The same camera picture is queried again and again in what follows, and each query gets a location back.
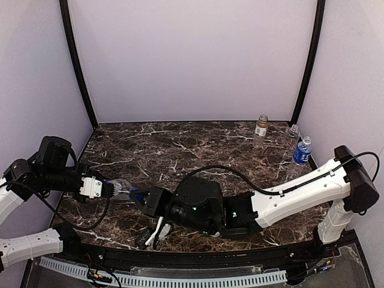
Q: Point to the clear plastic bottle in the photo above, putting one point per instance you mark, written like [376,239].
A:
[292,135]

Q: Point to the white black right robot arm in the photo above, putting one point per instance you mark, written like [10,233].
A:
[199,204]

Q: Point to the white slotted cable duct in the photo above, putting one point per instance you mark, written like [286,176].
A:
[153,277]

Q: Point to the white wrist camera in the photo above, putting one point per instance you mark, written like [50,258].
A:
[146,238]
[91,188]

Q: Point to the blue bottle cap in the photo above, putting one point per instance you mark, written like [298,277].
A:
[132,194]

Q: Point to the black left corner frame post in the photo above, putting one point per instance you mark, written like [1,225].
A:
[75,60]

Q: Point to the black corner frame post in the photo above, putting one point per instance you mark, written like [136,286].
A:
[312,52]
[75,60]

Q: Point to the blue label Pocari bottle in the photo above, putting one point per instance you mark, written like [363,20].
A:
[300,158]

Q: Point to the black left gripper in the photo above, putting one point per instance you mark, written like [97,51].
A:
[108,188]

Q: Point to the green lid brown jar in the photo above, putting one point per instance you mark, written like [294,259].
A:
[260,131]

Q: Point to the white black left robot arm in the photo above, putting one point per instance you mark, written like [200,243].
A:
[53,167]

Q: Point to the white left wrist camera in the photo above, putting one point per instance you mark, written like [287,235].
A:
[91,188]

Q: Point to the black front frame rail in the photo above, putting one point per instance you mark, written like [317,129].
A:
[291,257]

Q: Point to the black right corner frame post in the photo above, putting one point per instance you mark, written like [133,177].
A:
[312,52]

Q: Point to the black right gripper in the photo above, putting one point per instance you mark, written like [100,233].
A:
[152,201]

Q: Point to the blue cap water bottle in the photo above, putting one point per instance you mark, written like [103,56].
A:
[121,189]

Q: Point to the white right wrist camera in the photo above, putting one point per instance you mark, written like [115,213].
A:
[146,238]

